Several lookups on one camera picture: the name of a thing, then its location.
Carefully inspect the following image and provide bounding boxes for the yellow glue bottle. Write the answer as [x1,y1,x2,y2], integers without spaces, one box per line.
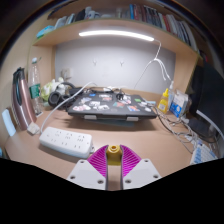
[157,88,170,115]

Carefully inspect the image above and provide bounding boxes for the clear plastic water bottle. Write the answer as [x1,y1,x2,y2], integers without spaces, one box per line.
[28,57,44,116]

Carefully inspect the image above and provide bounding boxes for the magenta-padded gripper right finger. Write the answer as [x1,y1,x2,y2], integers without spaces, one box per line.
[119,144,163,191]

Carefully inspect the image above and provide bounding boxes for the pink metal thermos jug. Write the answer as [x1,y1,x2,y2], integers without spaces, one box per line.
[11,67,38,131]

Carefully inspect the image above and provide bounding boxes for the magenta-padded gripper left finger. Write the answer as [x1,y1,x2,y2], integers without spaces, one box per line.
[66,144,110,191]

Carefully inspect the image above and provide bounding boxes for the white power strip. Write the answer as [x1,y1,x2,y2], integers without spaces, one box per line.
[38,126,95,160]

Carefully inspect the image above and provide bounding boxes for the black desk cable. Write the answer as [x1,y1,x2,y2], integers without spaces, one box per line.
[153,105,201,154]

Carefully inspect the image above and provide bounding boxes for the grey laptop stand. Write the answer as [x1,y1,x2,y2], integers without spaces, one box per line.
[83,114,141,128]

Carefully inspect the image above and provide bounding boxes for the yellow charger block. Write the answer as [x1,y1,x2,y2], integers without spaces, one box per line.
[105,144,123,167]

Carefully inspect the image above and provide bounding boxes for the black headphones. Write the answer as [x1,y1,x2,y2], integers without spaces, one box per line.
[47,81,79,108]

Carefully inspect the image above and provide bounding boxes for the white power strip cable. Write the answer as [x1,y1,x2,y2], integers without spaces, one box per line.
[39,81,98,134]

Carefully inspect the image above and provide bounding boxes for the white and green plush toy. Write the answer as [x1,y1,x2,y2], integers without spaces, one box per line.
[40,77,66,103]

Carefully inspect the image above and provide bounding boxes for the black laptop with stickers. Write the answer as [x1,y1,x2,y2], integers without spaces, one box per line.
[67,92,158,121]

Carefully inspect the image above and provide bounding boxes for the blue and white box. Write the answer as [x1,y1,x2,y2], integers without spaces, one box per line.
[169,89,189,118]

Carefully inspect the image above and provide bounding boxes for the light blue flat pad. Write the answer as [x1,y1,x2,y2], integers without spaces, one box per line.
[1,108,17,138]

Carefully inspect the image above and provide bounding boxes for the white LED light bar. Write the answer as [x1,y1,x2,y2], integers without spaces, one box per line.
[78,29,155,42]

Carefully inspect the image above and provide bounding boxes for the white wall socket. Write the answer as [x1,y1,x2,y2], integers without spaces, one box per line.
[61,68,74,81]

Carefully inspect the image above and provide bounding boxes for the white hanging lamp cable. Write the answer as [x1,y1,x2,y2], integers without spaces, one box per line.
[133,39,173,91]

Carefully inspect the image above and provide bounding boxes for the white keyboard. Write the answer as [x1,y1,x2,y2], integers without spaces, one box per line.
[189,141,219,166]

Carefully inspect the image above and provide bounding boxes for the small white packet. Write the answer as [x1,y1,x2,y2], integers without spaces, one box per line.
[26,122,41,136]

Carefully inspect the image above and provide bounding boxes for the black monitor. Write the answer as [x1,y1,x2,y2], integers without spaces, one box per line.
[188,61,224,141]

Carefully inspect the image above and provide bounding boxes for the wooden shelf with books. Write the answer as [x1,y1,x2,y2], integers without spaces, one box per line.
[31,1,204,61]

